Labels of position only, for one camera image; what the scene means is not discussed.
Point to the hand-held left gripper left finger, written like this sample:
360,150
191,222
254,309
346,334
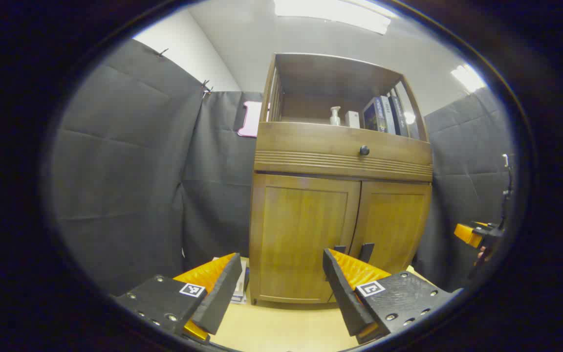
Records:
220,293

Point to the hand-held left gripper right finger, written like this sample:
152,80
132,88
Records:
342,293

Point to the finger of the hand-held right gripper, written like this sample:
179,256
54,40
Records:
467,234

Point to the wooden double-door shoe cabinet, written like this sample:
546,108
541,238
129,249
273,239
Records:
330,73

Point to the wooden ribbed cabinet drawer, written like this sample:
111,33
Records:
311,142

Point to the stack of books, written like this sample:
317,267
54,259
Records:
243,286

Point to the black round drawer knob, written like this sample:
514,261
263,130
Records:
364,150

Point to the grey spine book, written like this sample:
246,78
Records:
389,115

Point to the black backdrop cloth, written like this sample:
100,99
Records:
125,171

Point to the small ceiling light panel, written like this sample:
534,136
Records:
468,77

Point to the small white box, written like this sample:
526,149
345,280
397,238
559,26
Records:
352,120

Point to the white pump bottle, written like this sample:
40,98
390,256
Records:
335,117

